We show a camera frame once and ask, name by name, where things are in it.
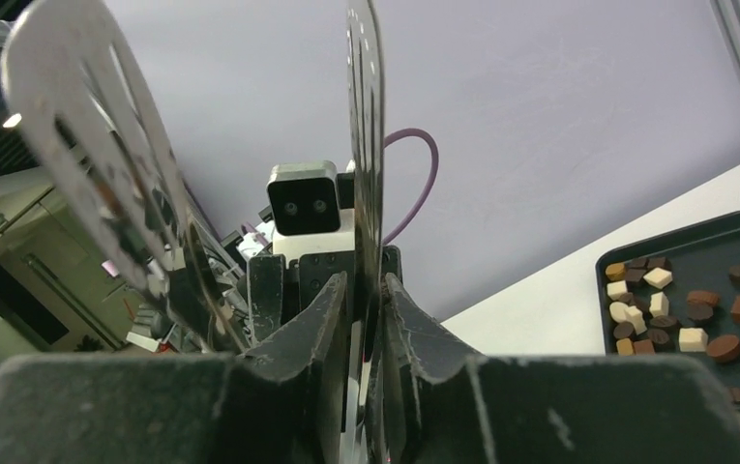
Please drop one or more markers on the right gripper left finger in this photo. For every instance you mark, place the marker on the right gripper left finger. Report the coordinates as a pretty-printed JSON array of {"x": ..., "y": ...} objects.
[{"x": 278, "y": 403}]

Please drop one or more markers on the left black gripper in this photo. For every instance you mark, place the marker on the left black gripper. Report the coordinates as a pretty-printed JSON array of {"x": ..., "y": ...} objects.
[{"x": 277, "y": 290}]

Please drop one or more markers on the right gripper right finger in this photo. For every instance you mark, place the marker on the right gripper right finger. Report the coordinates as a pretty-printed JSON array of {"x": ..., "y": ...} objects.
[{"x": 443, "y": 402}]

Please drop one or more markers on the silver metal tongs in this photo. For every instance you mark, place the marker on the silver metal tongs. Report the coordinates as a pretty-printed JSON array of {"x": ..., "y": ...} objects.
[{"x": 89, "y": 116}]

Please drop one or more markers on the black chocolate tray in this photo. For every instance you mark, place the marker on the black chocolate tray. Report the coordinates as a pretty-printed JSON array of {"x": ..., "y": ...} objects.
[{"x": 678, "y": 292}]

